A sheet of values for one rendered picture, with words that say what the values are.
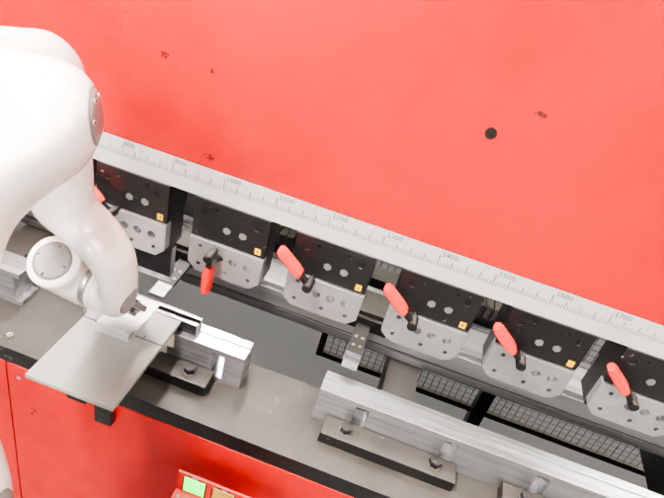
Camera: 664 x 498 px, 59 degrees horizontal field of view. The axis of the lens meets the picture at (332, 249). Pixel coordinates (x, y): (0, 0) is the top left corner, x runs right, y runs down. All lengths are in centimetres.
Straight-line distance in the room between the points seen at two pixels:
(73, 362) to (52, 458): 49
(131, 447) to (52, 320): 34
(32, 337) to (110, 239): 60
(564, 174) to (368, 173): 30
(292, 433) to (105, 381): 40
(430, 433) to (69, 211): 84
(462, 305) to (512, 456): 41
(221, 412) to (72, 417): 36
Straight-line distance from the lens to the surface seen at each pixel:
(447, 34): 90
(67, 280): 98
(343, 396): 130
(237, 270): 115
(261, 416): 135
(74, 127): 60
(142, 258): 130
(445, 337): 112
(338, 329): 153
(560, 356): 114
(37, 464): 176
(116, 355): 127
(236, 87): 100
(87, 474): 167
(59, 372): 124
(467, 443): 133
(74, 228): 92
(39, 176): 61
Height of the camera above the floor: 192
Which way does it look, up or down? 34 degrees down
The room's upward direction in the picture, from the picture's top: 16 degrees clockwise
